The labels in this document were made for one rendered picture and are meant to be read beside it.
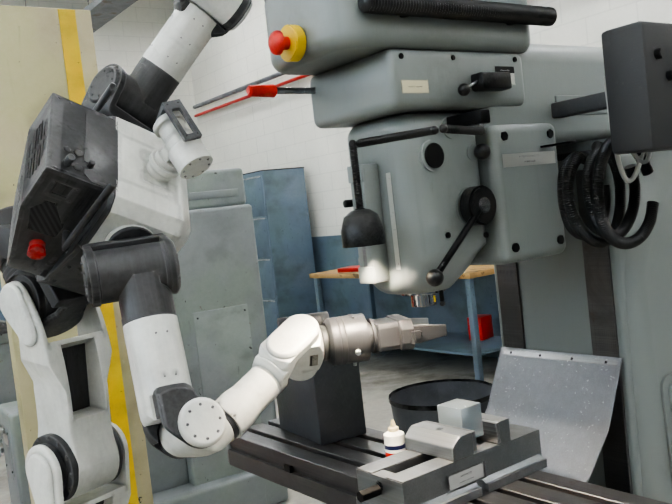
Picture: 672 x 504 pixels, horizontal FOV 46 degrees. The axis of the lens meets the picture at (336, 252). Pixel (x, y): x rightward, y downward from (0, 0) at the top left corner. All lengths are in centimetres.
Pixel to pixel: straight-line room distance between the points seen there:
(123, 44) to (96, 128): 974
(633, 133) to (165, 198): 82
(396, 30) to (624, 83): 39
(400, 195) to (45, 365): 79
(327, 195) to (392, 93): 755
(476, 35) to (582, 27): 501
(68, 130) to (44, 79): 154
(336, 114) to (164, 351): 51
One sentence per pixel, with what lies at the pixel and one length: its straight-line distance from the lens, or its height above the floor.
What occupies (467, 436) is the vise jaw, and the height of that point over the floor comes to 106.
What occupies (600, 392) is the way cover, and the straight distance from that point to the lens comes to 169.
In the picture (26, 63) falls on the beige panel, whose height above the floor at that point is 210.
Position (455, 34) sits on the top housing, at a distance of 142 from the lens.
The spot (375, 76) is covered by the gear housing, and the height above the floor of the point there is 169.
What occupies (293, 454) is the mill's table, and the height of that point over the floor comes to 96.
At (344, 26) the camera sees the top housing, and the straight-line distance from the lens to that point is 129.
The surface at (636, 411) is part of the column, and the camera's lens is 172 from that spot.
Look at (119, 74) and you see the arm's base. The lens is 163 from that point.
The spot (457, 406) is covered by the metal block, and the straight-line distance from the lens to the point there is 146.
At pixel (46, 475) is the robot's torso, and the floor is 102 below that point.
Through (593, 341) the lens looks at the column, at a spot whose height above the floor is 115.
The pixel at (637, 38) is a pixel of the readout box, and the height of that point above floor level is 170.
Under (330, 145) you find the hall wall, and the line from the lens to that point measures 875.
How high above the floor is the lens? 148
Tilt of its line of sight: 3 degrees down
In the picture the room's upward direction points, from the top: 7 degrees counter-clockwise
